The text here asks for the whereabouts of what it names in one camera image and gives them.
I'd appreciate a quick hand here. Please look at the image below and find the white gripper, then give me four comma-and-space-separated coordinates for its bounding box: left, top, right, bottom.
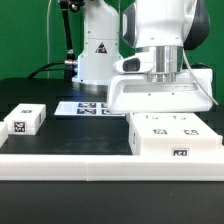
106, 55, 214, 115

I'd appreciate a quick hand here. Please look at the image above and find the white cabinet door panel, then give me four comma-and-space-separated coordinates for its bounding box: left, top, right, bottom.
133, 113, 176, 137

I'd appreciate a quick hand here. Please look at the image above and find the white cabinet body box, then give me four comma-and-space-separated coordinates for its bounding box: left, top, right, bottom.
129, 113, 223, 158

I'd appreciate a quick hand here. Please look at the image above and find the white cabinet top block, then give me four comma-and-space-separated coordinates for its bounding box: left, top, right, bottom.
4, 103, 46, 135

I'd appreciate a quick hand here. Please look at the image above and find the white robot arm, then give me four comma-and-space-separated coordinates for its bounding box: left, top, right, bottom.
74, 0, 214, 114

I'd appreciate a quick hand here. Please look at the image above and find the white marker base sheet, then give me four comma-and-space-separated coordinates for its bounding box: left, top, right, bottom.
55, 101, 114, 117

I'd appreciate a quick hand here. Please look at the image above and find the black cable bundle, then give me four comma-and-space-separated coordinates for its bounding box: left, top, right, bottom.
27, 61, 74, 80

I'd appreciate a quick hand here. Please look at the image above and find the white U-shaped fence frame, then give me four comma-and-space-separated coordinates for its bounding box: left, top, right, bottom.
0, 121, 224, 182

